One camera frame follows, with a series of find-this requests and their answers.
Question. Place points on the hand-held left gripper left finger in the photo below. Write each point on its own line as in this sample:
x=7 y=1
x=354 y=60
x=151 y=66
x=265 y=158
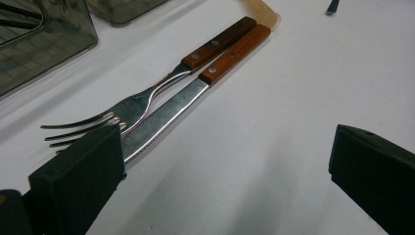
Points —
x=75 y=182

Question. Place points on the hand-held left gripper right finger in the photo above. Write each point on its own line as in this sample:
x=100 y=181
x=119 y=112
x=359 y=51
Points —
x=375 y=182

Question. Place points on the black chopstick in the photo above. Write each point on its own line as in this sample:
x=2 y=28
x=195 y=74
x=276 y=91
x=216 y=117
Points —
x=330 y=6
x=335 y=6

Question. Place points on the smoky transparent plastic bin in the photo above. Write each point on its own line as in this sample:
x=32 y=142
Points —
x=124 y=13
x=49 y=58

